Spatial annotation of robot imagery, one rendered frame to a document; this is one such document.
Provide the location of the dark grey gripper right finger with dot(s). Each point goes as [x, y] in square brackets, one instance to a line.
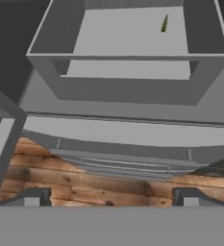
[188, 194]

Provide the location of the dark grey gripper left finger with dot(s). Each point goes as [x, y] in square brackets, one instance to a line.
[36, 194]

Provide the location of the grey fridge door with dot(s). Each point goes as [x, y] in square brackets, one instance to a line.
[220, 166]
[4, 141]

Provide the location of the grey freezer drawer front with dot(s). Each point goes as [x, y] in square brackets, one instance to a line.
[123, 155]

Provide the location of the grey fridge drawer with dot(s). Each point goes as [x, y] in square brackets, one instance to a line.
[123, 89]

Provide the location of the green vegetable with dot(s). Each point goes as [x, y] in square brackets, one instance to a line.
[164, 24]

